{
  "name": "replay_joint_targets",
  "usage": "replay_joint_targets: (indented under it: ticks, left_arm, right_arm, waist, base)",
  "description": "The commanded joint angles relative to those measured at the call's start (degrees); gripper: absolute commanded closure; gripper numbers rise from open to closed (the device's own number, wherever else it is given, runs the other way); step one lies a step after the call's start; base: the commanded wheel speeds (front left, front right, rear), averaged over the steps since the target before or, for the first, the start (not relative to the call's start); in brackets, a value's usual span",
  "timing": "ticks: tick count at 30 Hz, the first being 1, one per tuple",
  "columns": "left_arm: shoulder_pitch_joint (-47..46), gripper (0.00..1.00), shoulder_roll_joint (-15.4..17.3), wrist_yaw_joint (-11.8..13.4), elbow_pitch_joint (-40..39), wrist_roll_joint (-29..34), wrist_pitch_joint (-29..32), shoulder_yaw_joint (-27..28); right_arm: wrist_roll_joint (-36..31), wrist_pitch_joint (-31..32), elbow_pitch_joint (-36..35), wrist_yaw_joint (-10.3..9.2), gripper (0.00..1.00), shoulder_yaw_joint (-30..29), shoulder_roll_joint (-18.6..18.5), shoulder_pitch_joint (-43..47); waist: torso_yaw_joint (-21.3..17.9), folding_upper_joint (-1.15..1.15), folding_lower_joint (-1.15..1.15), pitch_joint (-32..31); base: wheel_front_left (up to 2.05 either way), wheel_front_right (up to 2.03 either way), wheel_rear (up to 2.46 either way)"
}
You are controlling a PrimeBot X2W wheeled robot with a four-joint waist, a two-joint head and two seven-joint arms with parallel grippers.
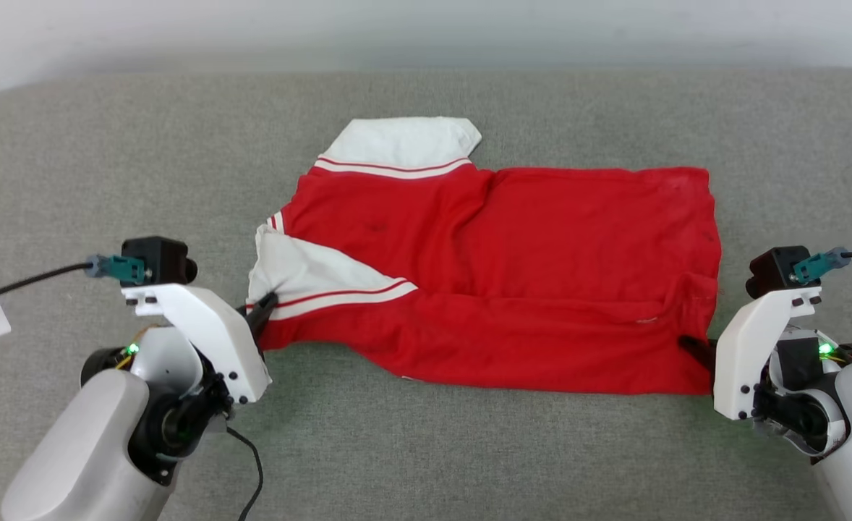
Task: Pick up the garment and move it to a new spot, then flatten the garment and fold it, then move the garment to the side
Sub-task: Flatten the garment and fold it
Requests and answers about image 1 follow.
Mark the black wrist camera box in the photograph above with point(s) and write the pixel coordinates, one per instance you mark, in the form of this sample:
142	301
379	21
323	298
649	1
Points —
158	259
773	271

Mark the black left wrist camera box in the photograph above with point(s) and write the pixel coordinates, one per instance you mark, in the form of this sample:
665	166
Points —
158	259

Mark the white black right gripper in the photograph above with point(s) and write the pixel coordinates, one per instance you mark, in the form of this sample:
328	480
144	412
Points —
744	362

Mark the teal left camera connector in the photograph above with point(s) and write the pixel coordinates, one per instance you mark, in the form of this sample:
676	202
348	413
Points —
122	269

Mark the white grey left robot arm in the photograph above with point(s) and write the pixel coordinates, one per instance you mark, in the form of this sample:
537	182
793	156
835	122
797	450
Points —
86	441

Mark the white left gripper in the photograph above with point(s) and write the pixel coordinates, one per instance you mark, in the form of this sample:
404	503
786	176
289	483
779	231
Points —
212	333

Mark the teal right camera connector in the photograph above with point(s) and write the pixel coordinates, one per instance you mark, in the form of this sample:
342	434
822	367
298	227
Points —
820	264

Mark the red white garment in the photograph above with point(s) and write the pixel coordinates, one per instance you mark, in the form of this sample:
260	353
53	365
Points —
542	253

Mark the teal camera connector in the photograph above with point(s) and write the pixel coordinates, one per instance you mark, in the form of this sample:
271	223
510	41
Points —
122	269
820	264

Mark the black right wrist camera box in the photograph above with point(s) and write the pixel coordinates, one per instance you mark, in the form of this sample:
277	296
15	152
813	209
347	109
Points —
773	271

